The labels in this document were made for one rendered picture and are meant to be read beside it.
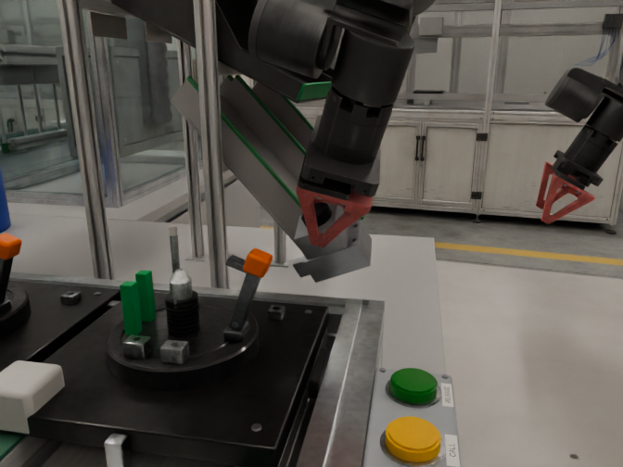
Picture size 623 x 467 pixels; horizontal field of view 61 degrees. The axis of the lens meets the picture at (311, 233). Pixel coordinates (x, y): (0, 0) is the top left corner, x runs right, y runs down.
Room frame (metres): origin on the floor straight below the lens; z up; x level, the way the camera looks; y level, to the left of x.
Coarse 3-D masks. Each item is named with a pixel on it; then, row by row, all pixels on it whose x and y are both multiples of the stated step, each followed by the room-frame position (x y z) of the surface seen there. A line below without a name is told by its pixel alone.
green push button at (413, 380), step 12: (396, 372) 0.41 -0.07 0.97; (408, 372) 0.41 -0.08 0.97; (420, 372) 0.41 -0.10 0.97; (396, 384) 0.39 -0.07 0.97; (408, 384) 0.39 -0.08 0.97; (420, 384) 0.39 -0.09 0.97; (432, 384) 0.39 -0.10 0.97; (396, 396) 0.39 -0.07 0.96; (408, 396) 0.38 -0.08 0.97; (420, 396) 0.38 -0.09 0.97; (432, 396) 0.38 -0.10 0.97
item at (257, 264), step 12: (252, 252) 0.44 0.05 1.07; (264, 252) 0.44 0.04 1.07; (228, 264) 0.44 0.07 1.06; (240, 264) 0.44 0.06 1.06; (252, 264) 0.43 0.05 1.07; (264, 264) 0.43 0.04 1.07; (252, 276) 0.43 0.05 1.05; (252, 288) 0.43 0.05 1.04; (240, 300) 0.43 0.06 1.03; (252, 300) 0.44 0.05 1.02; (240, 312) 0.43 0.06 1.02; (240, 324) 0.43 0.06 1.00
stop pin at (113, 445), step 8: (112, 440) 0.33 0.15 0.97; (120, 440) 0.33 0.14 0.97; (128, 440) 0.33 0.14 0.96; (112, 448) 0.32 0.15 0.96; (120, 448) 0.32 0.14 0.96; (128, 448) 0.33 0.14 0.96; (112, 456) 0.32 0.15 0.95; (120, 456) 0.32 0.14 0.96; (128, 456) 0.33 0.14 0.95; (112, 464) 0.32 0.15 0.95; (120, 464) 0.32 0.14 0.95; (128, 464) 0.33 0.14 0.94
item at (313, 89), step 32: (128, 0) 0.72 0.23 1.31; (160, 0) 0.70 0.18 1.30; (192, 0) 0.69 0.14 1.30; (224, 0) 0.81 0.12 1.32; (256, 0) 0.80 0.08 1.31; (192, 32) 0.69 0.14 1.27; (224, 32) 0.67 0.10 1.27; (224, 64) 0.67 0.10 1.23; (256, 64) 0.66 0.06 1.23; (288, 96) 0.64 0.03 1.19; (320, 96) 0.70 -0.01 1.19
